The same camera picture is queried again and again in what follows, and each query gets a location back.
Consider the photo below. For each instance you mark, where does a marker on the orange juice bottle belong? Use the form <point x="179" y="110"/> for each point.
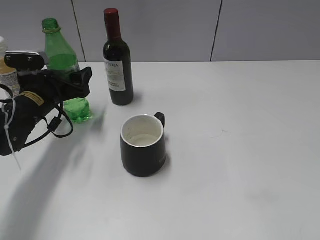
<point x="8" y="75"/>

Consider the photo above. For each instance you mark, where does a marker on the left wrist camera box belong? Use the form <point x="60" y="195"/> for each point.
<point x="26" y="60"/>

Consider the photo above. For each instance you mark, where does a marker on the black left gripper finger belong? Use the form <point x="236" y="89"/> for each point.
<point x="75" y="84"/>

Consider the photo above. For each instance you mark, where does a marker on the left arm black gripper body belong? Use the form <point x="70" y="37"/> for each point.
<point x="40" y="89"/>

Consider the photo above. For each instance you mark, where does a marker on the black mug white inside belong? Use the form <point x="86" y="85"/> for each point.
<point x="143" y="145"/>

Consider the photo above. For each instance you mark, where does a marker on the red wine bottle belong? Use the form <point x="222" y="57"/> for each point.
<point x="117" y="61"/>

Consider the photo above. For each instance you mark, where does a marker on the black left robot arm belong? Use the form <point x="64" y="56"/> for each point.
<point x="16" y="124"/>

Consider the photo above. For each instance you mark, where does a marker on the green sprite bottle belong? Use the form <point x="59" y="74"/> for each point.
<point x="63" y="61"/>

